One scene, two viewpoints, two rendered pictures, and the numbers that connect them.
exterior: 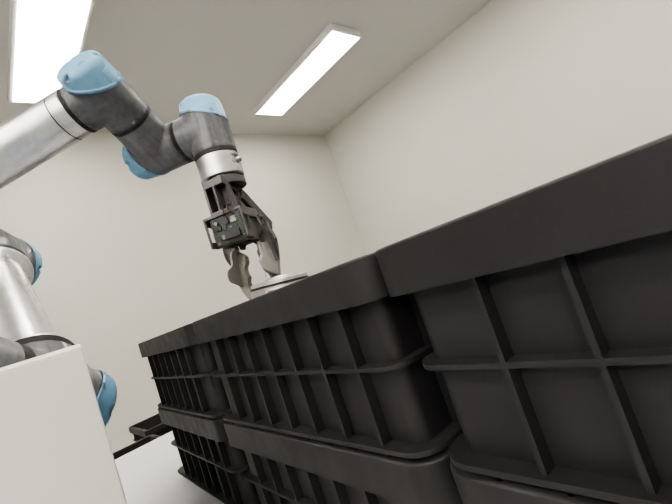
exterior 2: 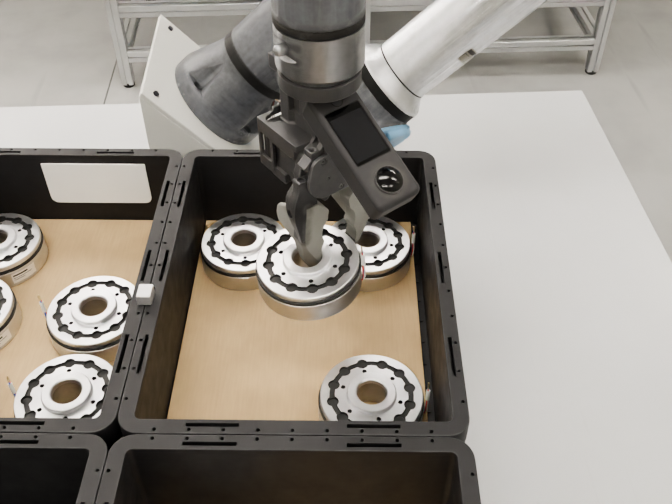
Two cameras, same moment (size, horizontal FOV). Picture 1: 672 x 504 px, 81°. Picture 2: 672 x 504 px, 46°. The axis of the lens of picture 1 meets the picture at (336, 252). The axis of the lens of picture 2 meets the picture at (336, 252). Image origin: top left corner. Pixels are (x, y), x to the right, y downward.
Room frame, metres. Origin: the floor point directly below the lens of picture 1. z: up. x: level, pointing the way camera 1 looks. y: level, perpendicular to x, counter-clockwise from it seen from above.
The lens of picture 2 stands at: (1.06, -0.30, 1.49)
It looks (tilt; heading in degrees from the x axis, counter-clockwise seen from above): 44 degrees down; 130
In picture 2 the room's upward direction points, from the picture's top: straight up
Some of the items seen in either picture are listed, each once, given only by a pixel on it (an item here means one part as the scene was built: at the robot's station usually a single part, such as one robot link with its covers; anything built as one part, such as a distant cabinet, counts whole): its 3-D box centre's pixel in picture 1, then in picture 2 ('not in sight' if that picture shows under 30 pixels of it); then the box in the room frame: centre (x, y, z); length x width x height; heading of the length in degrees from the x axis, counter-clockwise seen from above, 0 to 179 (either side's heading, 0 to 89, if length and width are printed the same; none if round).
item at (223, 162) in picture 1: (222, 170); (316, 45); (0.68, 0.14, 1.17); 0.08 x 0.08 x 0.05
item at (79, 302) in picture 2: not in sight; (94, 307); (0.50, -0.02, 0.86); 0.05 x 0.05 x 0.01
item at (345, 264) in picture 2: (279, 280); (307, 261); (0.69, 0.11, 0.95); 0.10 x 0.10 x 0.01
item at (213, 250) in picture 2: not in sight; (244, 242); (0.54, 0.16, 0.86); 0.10 x 0.10 x 0.01
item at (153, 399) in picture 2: (288, 331); (304, 308); (0.67, 0.12, 0.87); 0.40 x 0.30 x 0.11; 129
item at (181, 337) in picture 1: (279, 302); (302, 274); (0.67, 0.12, 0.92); 0.40 x 0.30 x 0.02; 129
